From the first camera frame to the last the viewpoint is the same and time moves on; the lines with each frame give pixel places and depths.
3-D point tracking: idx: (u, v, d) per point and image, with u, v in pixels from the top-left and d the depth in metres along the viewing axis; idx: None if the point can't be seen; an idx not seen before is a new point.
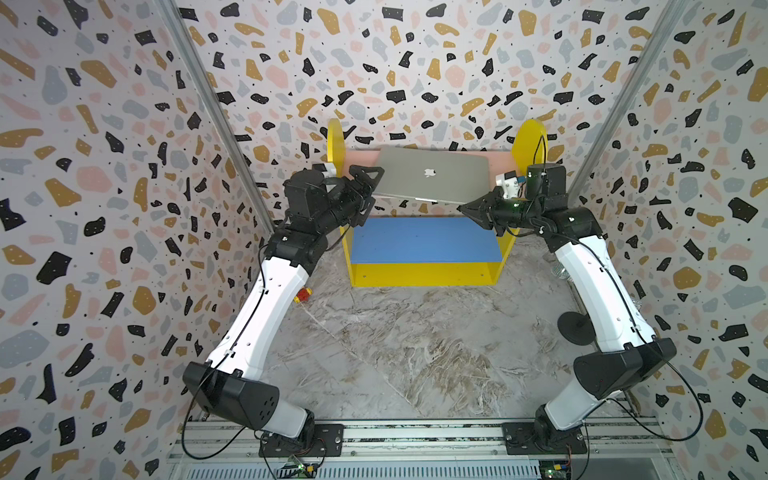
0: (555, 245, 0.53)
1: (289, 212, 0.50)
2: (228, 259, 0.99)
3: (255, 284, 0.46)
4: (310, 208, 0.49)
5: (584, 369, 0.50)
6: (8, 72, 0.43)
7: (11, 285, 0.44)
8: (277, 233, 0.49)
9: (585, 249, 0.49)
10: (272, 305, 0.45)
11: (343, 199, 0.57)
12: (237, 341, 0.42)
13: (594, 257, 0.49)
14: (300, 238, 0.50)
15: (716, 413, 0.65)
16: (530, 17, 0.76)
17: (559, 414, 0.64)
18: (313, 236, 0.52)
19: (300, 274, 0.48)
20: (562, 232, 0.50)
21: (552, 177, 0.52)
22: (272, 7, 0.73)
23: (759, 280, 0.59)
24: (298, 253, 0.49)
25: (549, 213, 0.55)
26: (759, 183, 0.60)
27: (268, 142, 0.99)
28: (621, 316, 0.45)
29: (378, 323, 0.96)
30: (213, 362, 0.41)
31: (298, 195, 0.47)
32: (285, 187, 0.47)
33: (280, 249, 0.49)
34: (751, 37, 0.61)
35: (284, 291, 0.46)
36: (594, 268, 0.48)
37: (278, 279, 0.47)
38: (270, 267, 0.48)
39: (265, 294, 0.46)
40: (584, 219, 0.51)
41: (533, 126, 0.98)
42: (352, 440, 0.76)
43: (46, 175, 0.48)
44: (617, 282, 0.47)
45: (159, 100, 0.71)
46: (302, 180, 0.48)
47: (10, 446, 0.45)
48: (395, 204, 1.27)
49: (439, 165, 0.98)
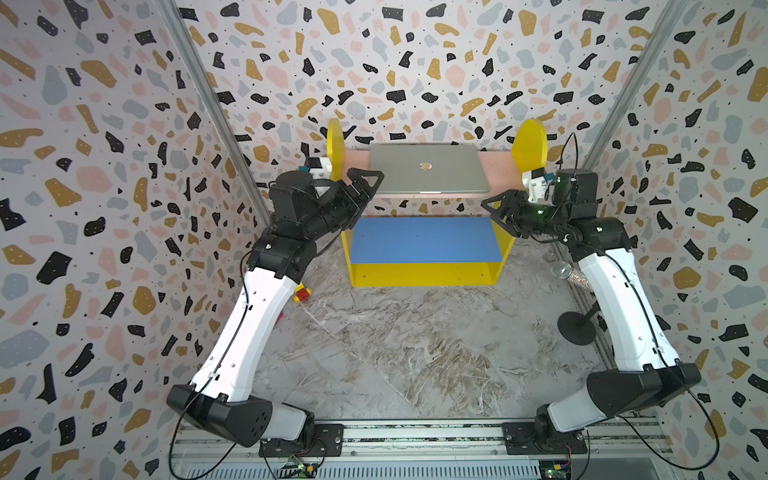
0: (579, 254, 0.50)
1: (275, 216, 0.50)
2: (228, 259, 0.99)
3: (238, 300, 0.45)
4: (296, 212, 0.46)
5: (602, 384, 0.47)
6: (8, 72, 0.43)
7: (11, 285, 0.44)
8: (262, 240, 0.47)
9: (611, 262, 0.47)
10: (256, 322, 0.42)
11: (335, 203, 0.53)
12: (221, 362, 0.40)
13: (620, 272, 0.46)
14: (285, 244, 0.46)
15: (716, 413, 0.65)
16: (530, 17, 0.76)
17: (562, 416, 0.63)
18: (299, 243, 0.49)
19: (287, 284, 0.45)
20: (588, 243, 0.48)
21: (583, 181, 0.49)
22: (272, 7, 0.73)
23: (759, 280, 0.59)
24: (284, 261, 0.45)
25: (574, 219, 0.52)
26: (759, 183, 0.60)
27: (268, 142, 0.99)
28: (644, 336, 0.43)
29: (378, 323, 0.96)
30: (197, 385, 0.39)
31: (282, 197, 0.43)
32: (269, 188, 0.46)
33: (264, 258, 0.45)
34: (751, 36, 0.61)
35: (268, 305, 0.43)
36: (619, 282, 0.46)
37: (261, 293, 0.43)
38: (252, 280, 0.44)
39: (249, 309, 0.43)
40: (612, 229, 0.49)
41: (533, 127, 0.96)
42: (352, 440, 0.76)
43: (46, 175, 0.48)
44: (642, 300, 0.45)
45: (160, 100, 0.72)
46: (288, 181, 0.45)
47: (10, 446, 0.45)
48: (395, 204, 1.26)
49: (437, 161, 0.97)
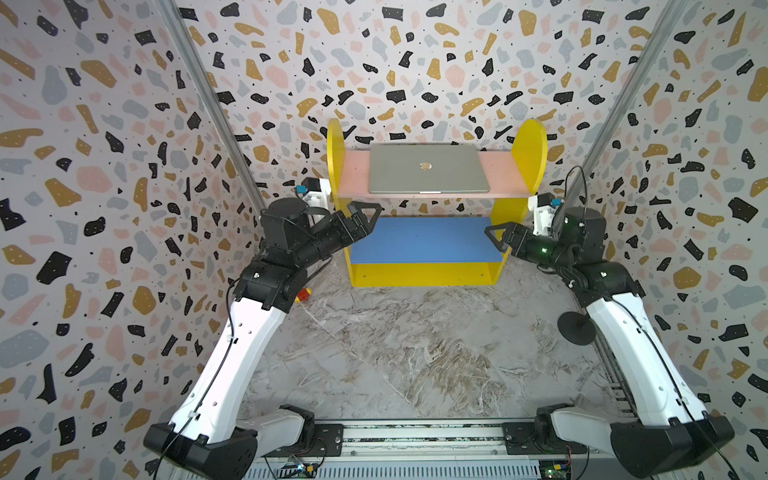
0: (587, 300, 0.50)
1: (266, 243, 0.45)
2: (228, 259, 0.99)
3: (223, 333, 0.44)
4: (288, 240, 0.45)
5: (626, 441, 0.44)
6: (8, 72, 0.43)
7: (11, 285, 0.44)
8: (250, 268, 0.46)
9: (620, 307, 0.46)
10: (242, 355, 0.41)
11: (328, 231, 0.53)
12: (202, 401, 0.38)
13: (630, 317, 0.45)
14: (274, 273, 0.45)
15: (716, 413, 0.65)
16: (530, 17, 0.76)
17: (567, 423, 0.62)
18: (289, 270, 0.46)
19: (275, 315, 0.44)
20: (593, 288, 0.48)
21: (591, 227, 0.49)
22: (272, 7, 0.73)
23: (759, 280, 0.59)
24: (273, 290, 0.44)
25: (580, 264, 0.52)
26: (759, 183, 0.60)
27: (268, 142, 0.99)
28: (667, 388, 0.41)
29: (378, 323, 0.96)
30: (176, 426, 0.37)
31: (274, 225, 0.42)
32: (260, 214, 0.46)
33: (252, 286, 0.44)
34: (751, 36, 0.61)
35: (254, 339, 0.41)
36: (630, 328, 0.45)
37: (248, 326, 0.42)
38: (238, 312, 0.43)
39: (234, 344, 0.41)
40: (617, 274, 0.49)
41: (533, 126, 0.98)
42: (352, 440, 0.76)
43: (46, 175, 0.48)
44: (656, 346, 0.44)
45: (160, 100, 0.72)
46: (280, 209, 0.44)
47: (10, 446, 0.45)
48: (395, 204, 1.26)
49: (438, 161, 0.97)
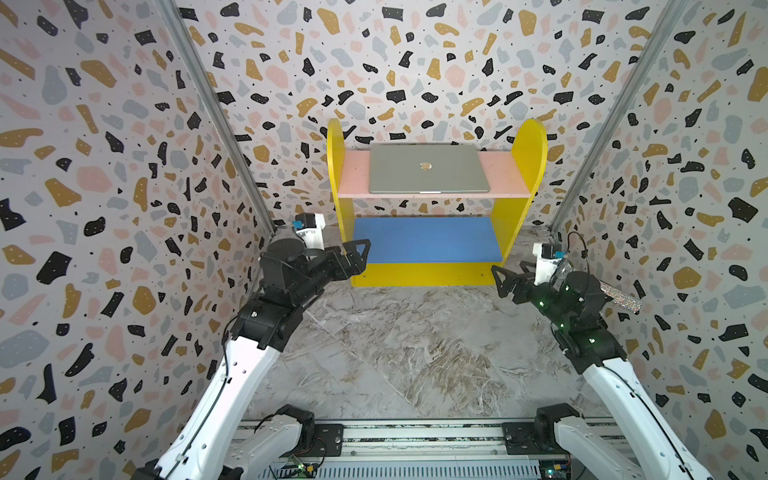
0: (580, 367, 0.54)
1: (264, 281, 0.47)
2: (228, 259, 0.99)
3: (217, 371, 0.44)
4: (285, 280, 0.47)
5: None
6: (8, 72, 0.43)
7: (11, 285, 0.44)
8: (248, 306, 0.47)
9: (611, 373, 0.50)
10: (235, 396, 0.41)
11: (317, 270, 0.55)
12: (192, 443, 0.38)
13: (623, 382, 0.49)
14: (271, 312, 0.47)
15: (716, 413, 0.65)
16: (530, 17, 0.76)
17: (572, 439, 0.61)
18: (286, 310, 0.48)
19: (270, 355, 0.45)
20: (584, 355, 0.52)
21: (589, 301, 0.52)
22: (272, 7, 0.73)
23: (759, 280, 0.59)
24: (270, 330, 0.45)
25: (574, 330, 0.56)
26: (759, 183, 0.60)
27: (268, 142, 0.99)
28: (668, 452, 0.42)
29: (378, 323, 0.96)
30: (162, 469, 0.37)
31: (273, 267, 0.44)
32: (260, 256, 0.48)
33: (249, 325, 0.45)
34: (751, 36, 0.61)
35: (248, 379, 0.42)
36: (624, 393, 0.48)
37: (243, 365, 0.43)
38: (235, 350, 0.44)
39: (227, 384, 0.41)
40: (606, 341, 0.53)
41: (533, 126, 0.98)
42: (352, 440, 0.76)
43: (46, 175, 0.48)
44: (652, 409, 0.46)
45: (160, 100, 0.72)
46: (280, 250, 0.47)
47: (11, 446, 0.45)
48: (395, 204, 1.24)
49: (438, 160, 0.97)
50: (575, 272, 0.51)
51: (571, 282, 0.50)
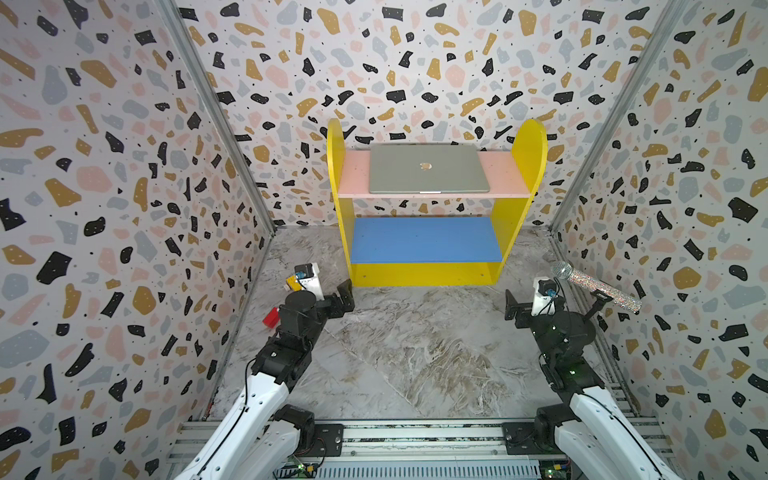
0: (566, 397, 0.60)
1: (280, 329, 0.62)
2: (228, 259, 0.99)
3: (236, 401, 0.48)
4: (300, 328, 0.56)
5: None
6: (8, 72, 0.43)
7: (11, 285, 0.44)
8: (268, 349, 0.55)
9: (592, 401, 0.55)
10: (251, 422, 0.46)
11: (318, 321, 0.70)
12: (206, 464, 0.42)
13: (603, 407, 0.54)
14: (287, 355, 0.55)
15: (716, 413, 0.65)
16: (530, 17, 0.76)
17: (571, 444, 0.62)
18: (299, 354, 0.55)
19: (282, 392, 0.51)
20: (567, 387, 0.59)
21: (573, 342, 0.58)
22: (272, 7, 0.73)
23: (759, 280, 0.59)
24: (284, 370, 0.52)
25: (560, 366, 0.62)
26: (759, 183, 0.60)
27: (268, 142, 0.99)
28: (647, 466, 0.46)
29: (378, 323, 0.96)
30: None
31: (290, 316, 0.53)
32: (281, 307, 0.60)
33: (268, 365, 0.53)
34: (751, 36, 0.61)
35: (264, 408, 0.48)
36: (603, 416, 0.53)
37: (259, 396, 0.49)
38: (253, 384, 0.50)
39: (244, 412, 0.47)
40: (585, 372, 0.60)
41: (533, 126, 0.98)
42: (352, 440, 0.76)
43: (46, 175, 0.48)
44: (631, 429, 0.51)
45: (160, 100, 0.72)
46: (295, 302, 0.55)
47: (10, 446, 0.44)
48: (395, 204, 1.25)
49: (437, 160, 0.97)
50: (561, 315, 0.72)
51: (558, 323, 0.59)
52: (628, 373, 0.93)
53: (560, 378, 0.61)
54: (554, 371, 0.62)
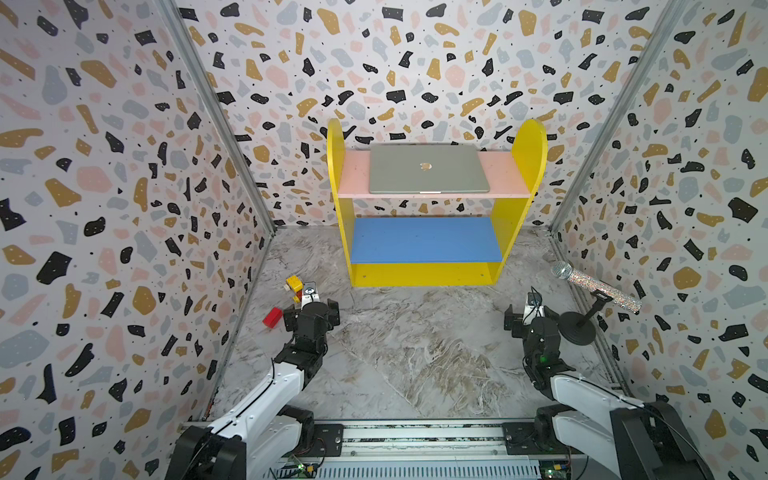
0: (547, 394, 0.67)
1: (297, 333, 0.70)
2: (228, 259, 0.99)
3: (265, 376, 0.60)
4: (314, 332, 0.64)
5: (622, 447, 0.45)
6: (8, 72, 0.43)
7: (11, 285, 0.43)
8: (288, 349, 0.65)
9: (564, 374, 0.65)
10: (276, 392, 0.53)
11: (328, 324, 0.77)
12: (239, 414, 0.47)
13: (572, 375, 0.64)
14: (304, 356, 0.63)
15: (716, 413, 0.65)
16: (530, 17, 0.76)
17: (570, 431, 0.61)
18: (313, 354, 0.65)
19: (299, 382, 0.58)
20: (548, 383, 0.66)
21: (548, 341, 0.67)
22: (272, 7, 0.73)
23: (759, 280, 0.59)
24: (302, 365, 0.60)
25: (540, 363, 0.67)
26: (759, 183, 0.60)
27: (268, 142, 0.99)
28: (608, 397, 0.53)
29: (378, 323, 0.96)
30: (215, 427, 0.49)
31: (307, 321, 0.63)
32: (299, 313, 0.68)
33: (288, 360, 0.61)
34: (751, 36, 0.61)
35: (286, 384, 0.55)
36: (575, 380, 0.62)
37: (283, 375, 0.57)
38: (279, 368, 0.59)
39: (271, 384, 0.54)
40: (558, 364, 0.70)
41: (534, 127, 0.97)
42: (352, 440, 0.76)
43: (46, 175, 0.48)
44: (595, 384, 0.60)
45: (160, 100, 0.72)
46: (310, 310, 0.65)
47: (10, 446, 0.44)
48: (395, 204, 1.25)
49: (437, 160, 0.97)
50: (537, 320, 0.79)
51: (535, 327, 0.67)
52: (628, 373, 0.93)
53: (540, 376, 0.68)
54: (535, 370, 0.69)
